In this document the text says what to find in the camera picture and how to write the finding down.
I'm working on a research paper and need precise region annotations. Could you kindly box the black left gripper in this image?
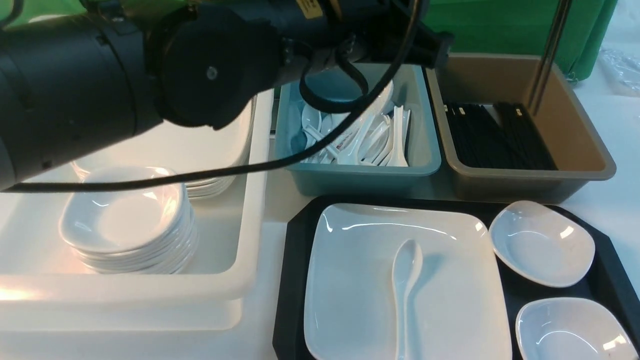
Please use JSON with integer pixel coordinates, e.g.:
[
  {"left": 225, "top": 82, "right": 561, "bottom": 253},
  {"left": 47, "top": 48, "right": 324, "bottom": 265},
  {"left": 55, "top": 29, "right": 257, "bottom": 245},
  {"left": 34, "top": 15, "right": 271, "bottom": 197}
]
[{"left": 281, "top": 0, "right": 454, "bottom": 69}]

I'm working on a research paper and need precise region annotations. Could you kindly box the white ceramic soup spoon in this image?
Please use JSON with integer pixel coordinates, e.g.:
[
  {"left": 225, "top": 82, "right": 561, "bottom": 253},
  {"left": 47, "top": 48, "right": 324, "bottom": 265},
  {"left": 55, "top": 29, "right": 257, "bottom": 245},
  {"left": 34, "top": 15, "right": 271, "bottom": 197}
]
[{"left": 391, "top": 239, "right": 424, "bottom": 360}]

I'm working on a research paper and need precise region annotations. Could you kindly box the large white square plate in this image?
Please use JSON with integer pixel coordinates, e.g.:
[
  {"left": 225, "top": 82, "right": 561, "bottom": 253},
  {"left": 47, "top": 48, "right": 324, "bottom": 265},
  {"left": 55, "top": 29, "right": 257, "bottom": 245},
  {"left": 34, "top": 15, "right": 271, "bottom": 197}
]
[{"left": 303, "top": 203, "right": 513, "bottom": 360}]

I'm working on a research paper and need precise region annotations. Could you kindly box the small white dish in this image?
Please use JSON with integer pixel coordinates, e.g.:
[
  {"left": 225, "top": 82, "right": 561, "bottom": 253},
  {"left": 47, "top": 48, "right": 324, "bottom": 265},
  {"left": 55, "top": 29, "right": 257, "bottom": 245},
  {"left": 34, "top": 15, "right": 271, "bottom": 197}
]
[
  {"left": 515, "top": 297, "right": 639, "bottom": 360},
  {"left": 489, "top": 200, "right": 595, "bottom": 289}
]

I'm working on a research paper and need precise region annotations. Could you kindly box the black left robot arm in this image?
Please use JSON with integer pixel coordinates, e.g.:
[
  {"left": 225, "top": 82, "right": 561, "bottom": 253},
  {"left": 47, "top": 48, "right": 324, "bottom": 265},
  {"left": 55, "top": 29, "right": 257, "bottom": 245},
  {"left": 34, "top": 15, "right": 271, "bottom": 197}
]
[{"left": 1, "top": 0, "right": 454, "bottom": 194}]

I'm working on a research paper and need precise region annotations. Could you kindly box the pile of white spoons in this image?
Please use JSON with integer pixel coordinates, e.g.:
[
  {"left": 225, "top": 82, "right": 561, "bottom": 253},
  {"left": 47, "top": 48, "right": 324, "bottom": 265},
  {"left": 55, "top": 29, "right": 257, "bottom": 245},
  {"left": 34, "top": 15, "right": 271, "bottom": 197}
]
[{"left": 289, "top": 80, "right": 410, "bottom": 167}]

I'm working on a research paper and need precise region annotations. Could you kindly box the teal plastic bin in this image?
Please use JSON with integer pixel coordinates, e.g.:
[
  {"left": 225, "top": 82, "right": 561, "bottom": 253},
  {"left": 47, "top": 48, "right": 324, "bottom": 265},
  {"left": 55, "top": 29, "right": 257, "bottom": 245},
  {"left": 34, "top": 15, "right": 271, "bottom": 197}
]
[{"left": 273, "top": 63, "right": 442, "bottom": 197}]

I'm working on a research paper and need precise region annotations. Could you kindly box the stack of white square plates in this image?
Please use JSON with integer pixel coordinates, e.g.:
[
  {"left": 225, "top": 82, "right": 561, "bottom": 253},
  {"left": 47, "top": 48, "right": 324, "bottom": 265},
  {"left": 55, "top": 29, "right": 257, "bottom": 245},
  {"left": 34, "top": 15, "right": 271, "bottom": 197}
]
[{"left": 70, "top": 100, "right": 254, "bottom": 179}]

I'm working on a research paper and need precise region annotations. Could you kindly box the pile of black chopsticks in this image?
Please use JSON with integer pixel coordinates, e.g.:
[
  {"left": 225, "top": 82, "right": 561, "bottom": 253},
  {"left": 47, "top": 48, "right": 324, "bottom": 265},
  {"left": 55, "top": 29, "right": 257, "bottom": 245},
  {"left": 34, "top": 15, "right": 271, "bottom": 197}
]
[{"left": 443, "top": 102, "right": 558, "bottom": 171}]

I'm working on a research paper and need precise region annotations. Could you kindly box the brown plastic bin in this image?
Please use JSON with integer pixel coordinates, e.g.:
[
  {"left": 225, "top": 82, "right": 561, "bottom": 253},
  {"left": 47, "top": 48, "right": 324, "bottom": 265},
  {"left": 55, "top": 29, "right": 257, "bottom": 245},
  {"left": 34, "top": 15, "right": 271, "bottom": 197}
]
[{"left": 424, "top": 53, "right": 617, "bottom": 204}]

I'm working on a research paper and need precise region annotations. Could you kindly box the stack of small white bowls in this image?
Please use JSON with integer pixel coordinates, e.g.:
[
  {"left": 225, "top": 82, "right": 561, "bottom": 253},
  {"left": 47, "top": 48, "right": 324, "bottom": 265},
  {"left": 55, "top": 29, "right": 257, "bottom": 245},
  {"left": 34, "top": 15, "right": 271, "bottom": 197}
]
[{"left": 58, "top": 183, "right": 201, "bottom": 275}]

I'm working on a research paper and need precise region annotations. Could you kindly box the green backdrop cloth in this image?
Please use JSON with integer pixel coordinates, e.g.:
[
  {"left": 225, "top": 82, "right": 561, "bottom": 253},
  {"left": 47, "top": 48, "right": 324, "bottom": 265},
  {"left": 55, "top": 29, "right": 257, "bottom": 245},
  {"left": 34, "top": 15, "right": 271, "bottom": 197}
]
[{"left": 4, "top": 0, "right": 618, "bottom": 81}]

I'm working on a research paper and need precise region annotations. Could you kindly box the clear plastic sheet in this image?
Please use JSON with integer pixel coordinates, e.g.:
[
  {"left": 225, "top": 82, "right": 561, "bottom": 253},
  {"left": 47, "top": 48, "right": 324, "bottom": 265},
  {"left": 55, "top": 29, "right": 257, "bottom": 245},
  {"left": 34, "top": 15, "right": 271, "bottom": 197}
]
[{"left": 598, "top": 47, "right": 640, "bottom": 98}]

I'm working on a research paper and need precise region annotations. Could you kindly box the large white plastic tub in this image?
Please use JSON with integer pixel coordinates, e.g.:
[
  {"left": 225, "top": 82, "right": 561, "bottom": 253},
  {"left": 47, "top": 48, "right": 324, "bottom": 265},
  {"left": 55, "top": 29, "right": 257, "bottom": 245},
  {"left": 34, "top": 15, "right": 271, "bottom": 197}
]
[{"left": 0, "top": 14, "right": 281, "bottom": 332}]

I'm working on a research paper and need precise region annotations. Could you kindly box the black serving tray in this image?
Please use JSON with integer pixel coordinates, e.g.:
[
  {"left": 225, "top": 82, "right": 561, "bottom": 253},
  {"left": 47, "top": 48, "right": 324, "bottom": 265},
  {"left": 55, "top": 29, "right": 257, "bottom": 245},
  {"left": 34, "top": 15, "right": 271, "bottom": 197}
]
[{"left": 272, "top": 195, "right": 640, "bottom": 360}]

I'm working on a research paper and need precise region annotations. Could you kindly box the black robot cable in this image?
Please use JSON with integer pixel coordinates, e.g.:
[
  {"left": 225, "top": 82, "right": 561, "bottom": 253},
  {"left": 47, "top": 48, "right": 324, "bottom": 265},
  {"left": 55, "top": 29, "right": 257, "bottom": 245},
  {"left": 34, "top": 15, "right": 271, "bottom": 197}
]
[{"left": 0, "top": 0, "right": 431, "bottom": 194}]

